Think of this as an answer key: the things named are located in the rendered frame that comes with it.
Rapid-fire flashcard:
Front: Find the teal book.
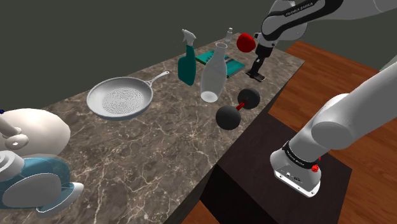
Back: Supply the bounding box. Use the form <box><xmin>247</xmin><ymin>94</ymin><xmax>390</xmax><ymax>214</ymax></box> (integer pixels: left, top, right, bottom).
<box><xmin>195</xmin><ymin>49</ymin><xmax>246</xmax><ymax>79</ymax></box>

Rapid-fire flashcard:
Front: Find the dark robot stand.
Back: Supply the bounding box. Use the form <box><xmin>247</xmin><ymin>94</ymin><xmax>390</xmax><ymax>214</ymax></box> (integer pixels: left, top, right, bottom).
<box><xmin>199</xmin><ymin>111</ymin><xmax>353</xmax><ymax>224</ymax></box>

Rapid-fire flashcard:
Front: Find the red round object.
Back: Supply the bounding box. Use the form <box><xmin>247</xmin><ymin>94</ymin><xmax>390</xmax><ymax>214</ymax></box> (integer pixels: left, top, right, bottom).
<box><xmin>236</xmin><ymin>32</ymin><xmax>257</xmax><ymax>53</ymax></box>

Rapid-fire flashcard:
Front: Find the white and blue toy figure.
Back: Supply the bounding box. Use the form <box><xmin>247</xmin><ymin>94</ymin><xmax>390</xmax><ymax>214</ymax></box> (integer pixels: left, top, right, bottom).
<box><xmin>0</xmin><ymin>107</ymin><xmax>85</xmax><ymax>219</ymax></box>

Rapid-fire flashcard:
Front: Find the black dumbbell with red handle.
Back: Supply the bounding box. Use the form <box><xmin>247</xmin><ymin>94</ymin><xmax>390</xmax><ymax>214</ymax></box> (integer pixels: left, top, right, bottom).
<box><xmin>215</xmin><ymin>87</ymin><xmax>261</xmax><ymax>131</ymax></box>

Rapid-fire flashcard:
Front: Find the clear glass carafe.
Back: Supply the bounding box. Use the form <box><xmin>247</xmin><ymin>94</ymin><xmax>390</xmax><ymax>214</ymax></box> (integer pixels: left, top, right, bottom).
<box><xmin>200</xmin><ymin>42</ymin><xmax>229</xmax><ymax>104</ymax></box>

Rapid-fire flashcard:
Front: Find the black flat phone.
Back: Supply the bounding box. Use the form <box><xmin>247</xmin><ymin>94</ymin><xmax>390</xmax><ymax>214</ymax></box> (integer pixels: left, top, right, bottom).
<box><xmin>246</xmin><ymin>71</ymin><xmax>267</xmax><ymax>83</ymax></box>

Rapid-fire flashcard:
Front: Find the teal spray bottle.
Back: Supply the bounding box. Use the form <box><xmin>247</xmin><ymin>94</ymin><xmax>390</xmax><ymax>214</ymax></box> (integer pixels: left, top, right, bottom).
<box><xmin>177</xmin><ymin>29</ymin><xmax>198</xmax><ymax>87</ymax></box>

